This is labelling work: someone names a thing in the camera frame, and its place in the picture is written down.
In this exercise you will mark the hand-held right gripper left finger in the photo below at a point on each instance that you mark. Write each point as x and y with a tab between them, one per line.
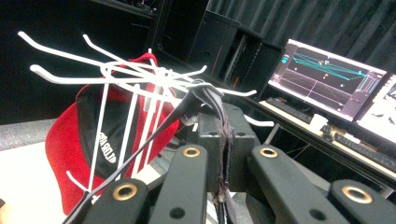
211	146

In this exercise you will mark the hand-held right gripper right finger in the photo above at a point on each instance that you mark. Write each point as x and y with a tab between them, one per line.
241	140

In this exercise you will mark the black keyboard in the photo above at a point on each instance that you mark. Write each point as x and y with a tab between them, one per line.
367	151
289	109

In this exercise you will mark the white cup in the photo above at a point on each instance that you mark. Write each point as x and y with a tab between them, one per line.
318	123

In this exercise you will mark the black cabinet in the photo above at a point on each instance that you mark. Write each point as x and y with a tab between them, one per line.
218	40

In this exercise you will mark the large computer monitor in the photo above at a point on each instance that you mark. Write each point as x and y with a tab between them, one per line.
327	81

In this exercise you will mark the wooden desk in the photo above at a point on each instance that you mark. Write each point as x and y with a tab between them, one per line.
348	152

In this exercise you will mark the dark curtain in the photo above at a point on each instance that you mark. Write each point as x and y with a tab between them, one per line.
311	21

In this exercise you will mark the computer monitor with white screen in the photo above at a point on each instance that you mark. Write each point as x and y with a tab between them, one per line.
383	115

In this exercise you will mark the red and black cap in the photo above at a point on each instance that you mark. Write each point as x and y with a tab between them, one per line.
62	140

